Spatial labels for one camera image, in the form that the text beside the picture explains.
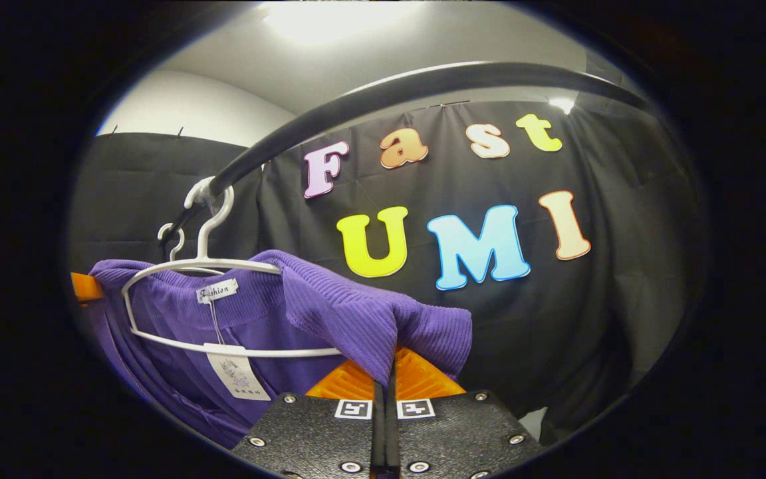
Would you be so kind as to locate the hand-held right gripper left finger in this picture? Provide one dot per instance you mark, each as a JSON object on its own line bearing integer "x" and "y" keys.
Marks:
{"x": 316, "y": 432}

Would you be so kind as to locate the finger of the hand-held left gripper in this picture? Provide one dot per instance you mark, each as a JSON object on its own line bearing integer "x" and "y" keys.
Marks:
{"x": 85, "y": 287}

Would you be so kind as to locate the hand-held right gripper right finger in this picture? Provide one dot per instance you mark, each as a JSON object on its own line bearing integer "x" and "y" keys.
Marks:
{"x": 456, "y": 432}

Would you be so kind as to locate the purple knit garment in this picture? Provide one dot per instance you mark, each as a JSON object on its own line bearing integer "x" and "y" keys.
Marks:
{"x": 356, "y": 313}

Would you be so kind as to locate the white plastic hanger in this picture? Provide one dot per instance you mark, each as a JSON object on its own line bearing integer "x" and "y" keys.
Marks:
{"x": 173, "y": 243}
{"x": 205, "y": 233}

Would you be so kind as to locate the black metal clothes rack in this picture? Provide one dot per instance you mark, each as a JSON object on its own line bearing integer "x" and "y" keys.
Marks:
{"x": 383, "y": 93}

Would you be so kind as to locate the black backdrop cloth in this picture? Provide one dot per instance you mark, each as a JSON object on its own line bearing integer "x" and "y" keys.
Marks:
{"x": 622, "y": 299}

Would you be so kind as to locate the large ceiling light panel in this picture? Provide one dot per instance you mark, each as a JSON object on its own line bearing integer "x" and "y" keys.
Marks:
{"x": 330, "y": 16}

